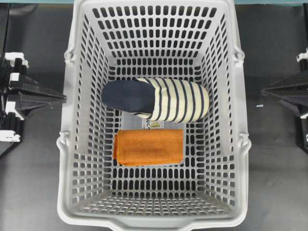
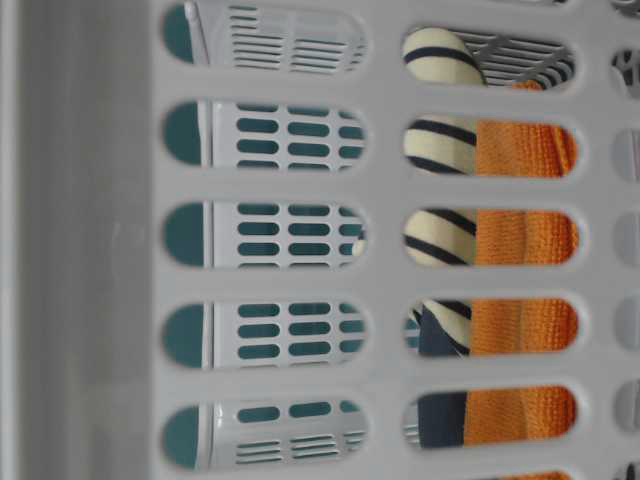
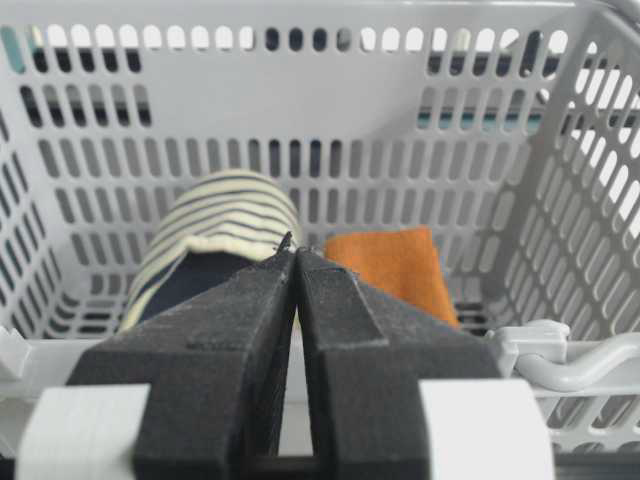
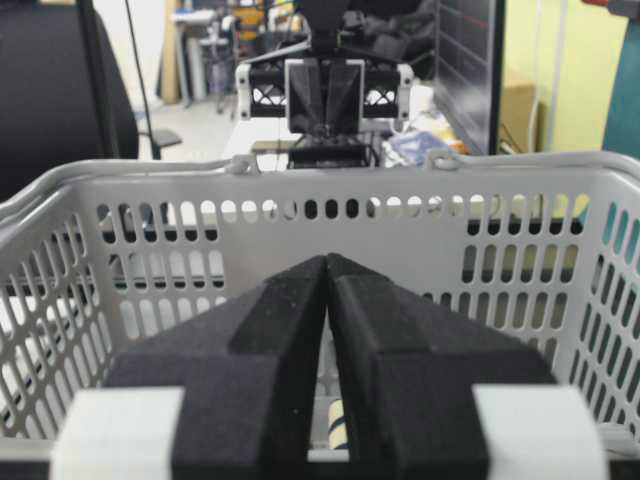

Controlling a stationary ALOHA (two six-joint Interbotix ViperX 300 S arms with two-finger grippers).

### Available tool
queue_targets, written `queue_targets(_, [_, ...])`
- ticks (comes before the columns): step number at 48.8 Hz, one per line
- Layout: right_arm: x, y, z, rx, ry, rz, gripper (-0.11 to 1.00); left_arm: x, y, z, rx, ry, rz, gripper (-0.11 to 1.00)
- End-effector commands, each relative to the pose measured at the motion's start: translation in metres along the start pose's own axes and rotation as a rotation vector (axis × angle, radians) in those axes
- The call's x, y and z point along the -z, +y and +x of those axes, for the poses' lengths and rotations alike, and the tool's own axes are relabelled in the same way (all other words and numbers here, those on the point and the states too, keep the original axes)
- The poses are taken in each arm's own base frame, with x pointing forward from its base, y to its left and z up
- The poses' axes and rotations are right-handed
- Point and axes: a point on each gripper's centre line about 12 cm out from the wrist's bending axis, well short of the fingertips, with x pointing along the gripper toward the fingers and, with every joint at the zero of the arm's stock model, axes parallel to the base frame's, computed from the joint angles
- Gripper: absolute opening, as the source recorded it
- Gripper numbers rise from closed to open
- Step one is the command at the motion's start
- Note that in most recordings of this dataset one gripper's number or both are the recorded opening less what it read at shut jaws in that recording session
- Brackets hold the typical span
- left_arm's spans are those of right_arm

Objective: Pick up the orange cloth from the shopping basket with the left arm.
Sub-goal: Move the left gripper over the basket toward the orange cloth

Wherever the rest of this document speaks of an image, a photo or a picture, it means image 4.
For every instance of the blue patterned cloth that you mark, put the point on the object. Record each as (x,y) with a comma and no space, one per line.
(410,149)

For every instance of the black monitor screen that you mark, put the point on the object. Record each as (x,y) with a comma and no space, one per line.
(469,45)

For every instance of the black office chair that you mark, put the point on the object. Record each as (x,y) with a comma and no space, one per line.
(48,112)

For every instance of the cardboard box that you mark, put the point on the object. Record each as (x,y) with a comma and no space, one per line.
(518,112)

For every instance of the grey plastic shopping basket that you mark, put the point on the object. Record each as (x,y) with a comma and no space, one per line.
(97,255)

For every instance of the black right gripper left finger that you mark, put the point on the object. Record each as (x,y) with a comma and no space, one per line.
(228,394)

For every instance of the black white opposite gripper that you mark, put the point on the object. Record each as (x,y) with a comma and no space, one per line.
(315,86)

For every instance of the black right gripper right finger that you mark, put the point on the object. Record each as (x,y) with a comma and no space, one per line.
(432,394)

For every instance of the striped cloth in basket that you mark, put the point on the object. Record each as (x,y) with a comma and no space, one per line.
(337,428)

